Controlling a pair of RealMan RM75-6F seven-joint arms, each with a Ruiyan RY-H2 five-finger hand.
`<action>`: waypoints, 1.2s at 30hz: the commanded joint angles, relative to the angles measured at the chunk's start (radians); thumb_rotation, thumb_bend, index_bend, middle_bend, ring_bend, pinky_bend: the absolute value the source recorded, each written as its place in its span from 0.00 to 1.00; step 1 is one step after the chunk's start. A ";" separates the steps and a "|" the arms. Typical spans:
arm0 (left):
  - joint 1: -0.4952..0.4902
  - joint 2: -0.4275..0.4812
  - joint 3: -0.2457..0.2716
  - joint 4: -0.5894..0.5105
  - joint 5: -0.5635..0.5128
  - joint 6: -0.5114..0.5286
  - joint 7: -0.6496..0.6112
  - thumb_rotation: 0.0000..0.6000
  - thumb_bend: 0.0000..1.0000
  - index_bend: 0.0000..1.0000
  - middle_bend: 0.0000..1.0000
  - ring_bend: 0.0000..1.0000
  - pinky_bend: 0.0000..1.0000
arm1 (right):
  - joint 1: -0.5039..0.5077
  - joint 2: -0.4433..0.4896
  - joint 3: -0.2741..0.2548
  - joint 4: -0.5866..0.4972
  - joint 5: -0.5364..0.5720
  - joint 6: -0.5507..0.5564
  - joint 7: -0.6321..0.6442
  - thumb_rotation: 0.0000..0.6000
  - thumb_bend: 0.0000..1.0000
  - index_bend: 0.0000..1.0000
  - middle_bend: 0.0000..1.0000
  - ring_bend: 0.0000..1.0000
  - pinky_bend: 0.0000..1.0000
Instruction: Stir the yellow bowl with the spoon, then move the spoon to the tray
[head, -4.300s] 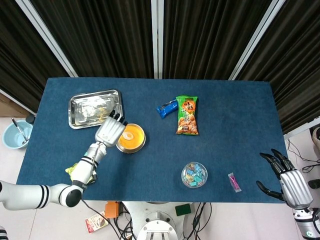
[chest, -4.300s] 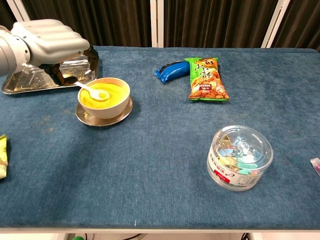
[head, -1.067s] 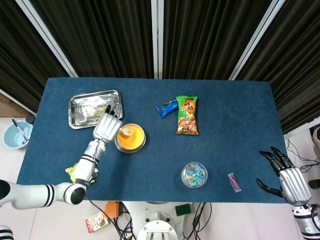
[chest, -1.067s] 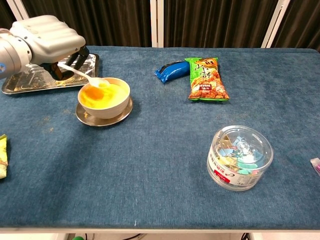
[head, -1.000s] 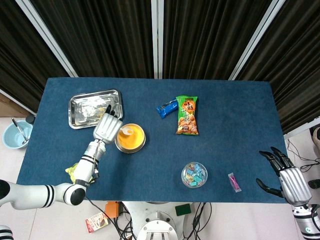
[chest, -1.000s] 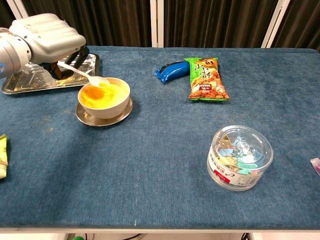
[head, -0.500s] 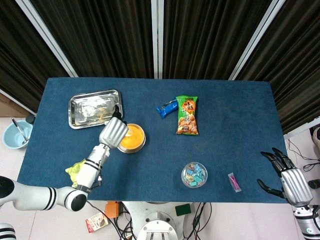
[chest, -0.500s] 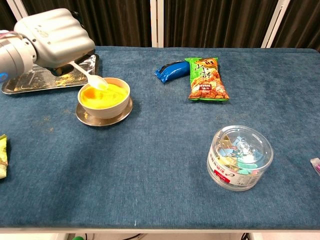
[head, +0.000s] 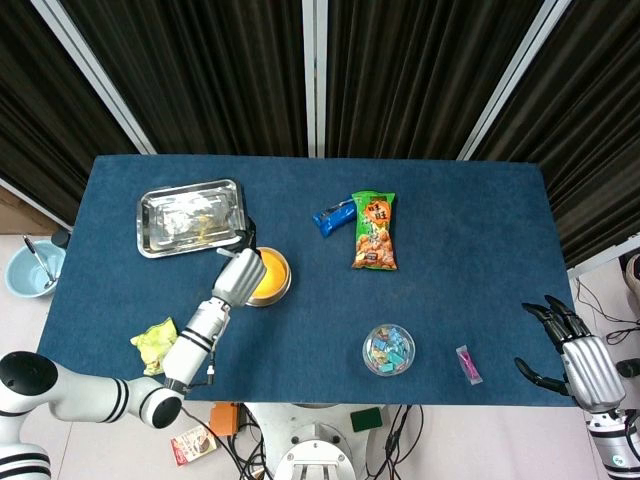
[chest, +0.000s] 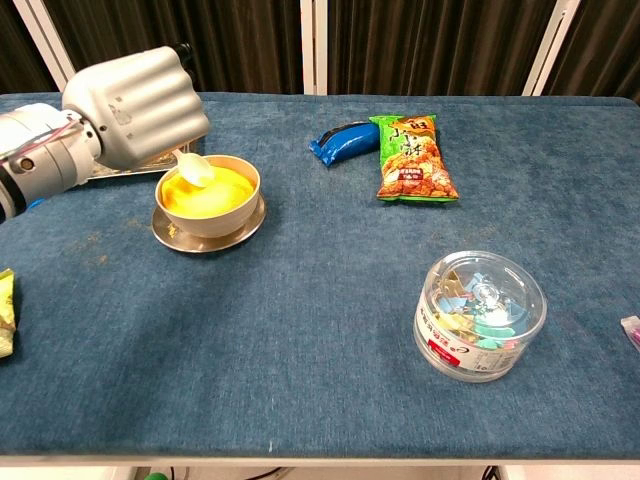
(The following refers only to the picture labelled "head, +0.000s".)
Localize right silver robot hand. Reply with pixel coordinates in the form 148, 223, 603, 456
514, 294, 627, 414

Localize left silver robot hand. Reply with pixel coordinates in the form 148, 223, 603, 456
212, 215, 268, 308

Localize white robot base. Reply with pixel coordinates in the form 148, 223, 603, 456
244, 402, 389, 480

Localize steel bowl with yellow sauce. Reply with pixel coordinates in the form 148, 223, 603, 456
244, 246, 293, 308

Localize rectangular steel tray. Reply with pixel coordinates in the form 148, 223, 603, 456
136, 178, 247, 260

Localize clear bowl of wrapped candies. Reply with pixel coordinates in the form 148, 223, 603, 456
361, 323, 417, 377

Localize blue table cloth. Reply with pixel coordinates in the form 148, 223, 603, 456
30, 154, 576, 407

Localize blue snack packet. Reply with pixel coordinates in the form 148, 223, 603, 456
312, 198, 357, 239

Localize crumpled yellow-green packet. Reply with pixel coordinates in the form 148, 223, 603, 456
129, 316, 180, 377

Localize pink wrapped candy stick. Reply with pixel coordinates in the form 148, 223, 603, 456
455, 344, 484, 386

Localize green snack bag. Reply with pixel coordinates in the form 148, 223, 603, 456
351, 189, 400, 272

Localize orange box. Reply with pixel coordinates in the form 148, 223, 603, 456
209, 402, 242, 438

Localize red food packet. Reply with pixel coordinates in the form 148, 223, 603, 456
169, 422, 219, 468

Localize dark green box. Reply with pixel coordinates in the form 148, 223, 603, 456
349, 406, 385, 434

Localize metal ladle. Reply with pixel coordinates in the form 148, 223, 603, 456
22, 234, 57, 290

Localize black pleated curtain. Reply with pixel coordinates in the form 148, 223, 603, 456
325, 0, 545, 160
472, 0, 640, 270
0, 0, 140, 229
59, 0, 308, 156

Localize light blue plastic basin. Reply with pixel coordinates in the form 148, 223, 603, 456
4, 239, 67, 300

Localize thin black cables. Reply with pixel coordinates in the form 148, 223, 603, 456
572, 277, 640, 347

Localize black cable bundle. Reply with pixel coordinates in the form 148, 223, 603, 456
179, 402, 275, 480
363, 404, 426, 480

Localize white frame post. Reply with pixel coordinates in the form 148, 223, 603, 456
457, 0, 572, 161
301, 0, 329, 159
30, 0, 158, 155

